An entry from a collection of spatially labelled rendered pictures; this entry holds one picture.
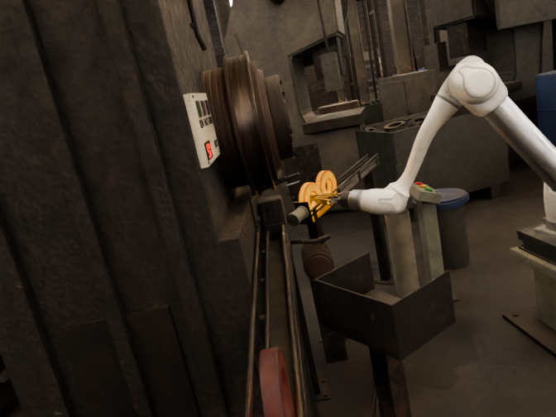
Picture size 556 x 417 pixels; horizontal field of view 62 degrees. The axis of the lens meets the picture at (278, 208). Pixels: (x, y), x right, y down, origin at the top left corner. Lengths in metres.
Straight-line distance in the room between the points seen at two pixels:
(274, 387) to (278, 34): 3.75
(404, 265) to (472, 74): 1.09
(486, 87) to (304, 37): 2.75
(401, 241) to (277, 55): 2.41
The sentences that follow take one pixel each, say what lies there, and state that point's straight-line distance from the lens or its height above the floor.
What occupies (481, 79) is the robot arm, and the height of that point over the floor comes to 1.11.
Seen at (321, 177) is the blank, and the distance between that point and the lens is 2.19.
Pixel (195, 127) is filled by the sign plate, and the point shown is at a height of 1.16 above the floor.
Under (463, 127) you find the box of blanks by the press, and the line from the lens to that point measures 3.98.
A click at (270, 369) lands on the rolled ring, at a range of 0.80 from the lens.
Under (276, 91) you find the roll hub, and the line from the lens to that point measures 1.49.
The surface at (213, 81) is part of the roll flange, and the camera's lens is 1.49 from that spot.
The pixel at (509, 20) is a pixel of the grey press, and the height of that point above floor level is 1.39.
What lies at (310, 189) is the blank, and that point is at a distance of 2.10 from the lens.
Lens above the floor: 1.20
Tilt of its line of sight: 14 degrees down
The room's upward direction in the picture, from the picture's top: 12 degrees counter-clockwise
